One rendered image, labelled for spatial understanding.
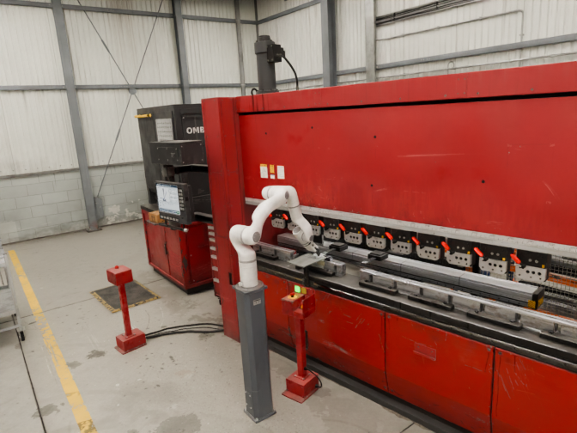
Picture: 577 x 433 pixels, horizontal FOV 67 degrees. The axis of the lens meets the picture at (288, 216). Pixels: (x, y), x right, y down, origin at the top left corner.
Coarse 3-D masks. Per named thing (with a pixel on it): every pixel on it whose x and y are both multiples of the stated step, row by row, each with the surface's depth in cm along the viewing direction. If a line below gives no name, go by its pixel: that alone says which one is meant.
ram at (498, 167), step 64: (256, 128) 372; (320, 128) 322; (384, 128) 284; (448, 128) 253; (512, 128) 229; (576, 128) 209; (256, 192) 389; (320, 192) 335; (384, 192) 294; (448, 192) 261; (512, 192) 236; (576, 192) 215; (576, 256) 220
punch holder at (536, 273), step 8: (520, 256) 239; (528, 256) 236; (536, 256) 234; (544, 256) 231; (528, 264) 237; (536, 264) 234; (544, 264) 231; (520, 272) 241; (528, 272) 239; (536, 272) 235; (544, 272) 232; (536, 280) 236; (544, 280) 235
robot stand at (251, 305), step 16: (240, 304) 296; (256, 304) 294; (240, 320) 301; (256, 320) 296; (240, 336) 305; (256, 336) 298; (256, 352) 300; (256, 368) 303; (256, 384) 305; (256, 400) 308; (256, 416) 312
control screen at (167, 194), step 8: (160, 184) 393; (160, 192) 396; (168, 192) 387; (176, 192) 378; (160, 200) 399; (168, 200) 389; (176, 200) 381; (160, 208) 402; (168, 208) 392; (176, 208) 383
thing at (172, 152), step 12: (156, 144) 388; (168, 144) 375; (180, 144) 365; (192, 144) 374; (156, 156) 393; (168, 156) 378; (180, 156) 367; (192, 156) 375; (168, 168) 404; (168, 180) 405
